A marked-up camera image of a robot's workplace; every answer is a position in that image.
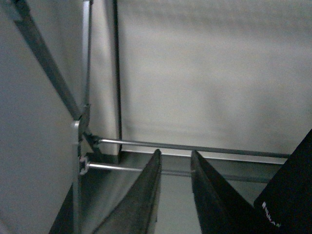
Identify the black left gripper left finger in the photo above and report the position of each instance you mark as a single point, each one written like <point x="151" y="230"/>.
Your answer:
<point x="137" y="211"/>

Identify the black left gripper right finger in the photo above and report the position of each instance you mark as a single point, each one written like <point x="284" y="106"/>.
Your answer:
<point x="220" y="208"/>

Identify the dark vertical pole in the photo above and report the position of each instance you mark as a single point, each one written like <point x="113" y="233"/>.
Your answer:
<point x="116" y="38"/>

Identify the diagonal metal rack brace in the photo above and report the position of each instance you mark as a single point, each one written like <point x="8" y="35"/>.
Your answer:
<point x="32" y="35"/>

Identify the lower metal rack rail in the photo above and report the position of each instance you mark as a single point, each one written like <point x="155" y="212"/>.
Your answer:
<point x="180" y="166"/>

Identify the metal rack rail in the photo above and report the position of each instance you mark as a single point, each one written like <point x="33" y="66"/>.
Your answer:
<point x="180" y="166"/>
<point x="96" y="140"/>

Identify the upper metal rack rail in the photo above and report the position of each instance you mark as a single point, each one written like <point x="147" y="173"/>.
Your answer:
<point x="96" y="140"/>

